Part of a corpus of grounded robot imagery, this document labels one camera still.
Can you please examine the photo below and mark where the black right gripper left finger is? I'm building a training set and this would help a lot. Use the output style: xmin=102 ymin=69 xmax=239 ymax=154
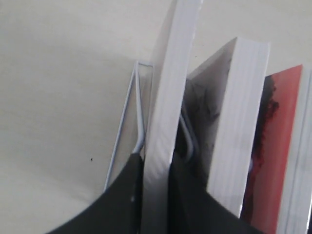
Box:
xmin=50 ymin=154 xmax=143 ymax=234

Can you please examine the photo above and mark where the white wire book rack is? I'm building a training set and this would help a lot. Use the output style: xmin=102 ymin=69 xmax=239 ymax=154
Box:
xmin=103 ymin=60 xmax=196 ymax=191

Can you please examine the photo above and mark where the brown cover book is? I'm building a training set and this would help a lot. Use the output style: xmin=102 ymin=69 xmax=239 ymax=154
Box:
xmin=140 ymin=0 xmax=202 ymax=234

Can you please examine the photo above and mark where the red orange cover book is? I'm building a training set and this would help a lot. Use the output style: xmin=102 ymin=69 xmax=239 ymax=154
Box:
xmin=240 ymin=65 xmax=312 ymax=234

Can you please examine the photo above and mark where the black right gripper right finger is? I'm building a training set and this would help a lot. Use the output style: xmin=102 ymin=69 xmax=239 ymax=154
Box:
xmin=168 ymin=154 xmax=261 ymax=234

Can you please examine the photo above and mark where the grey white spine book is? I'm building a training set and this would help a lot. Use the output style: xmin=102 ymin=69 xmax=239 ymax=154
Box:
xmin=184 ymin=38 xmax=270 ymax=216

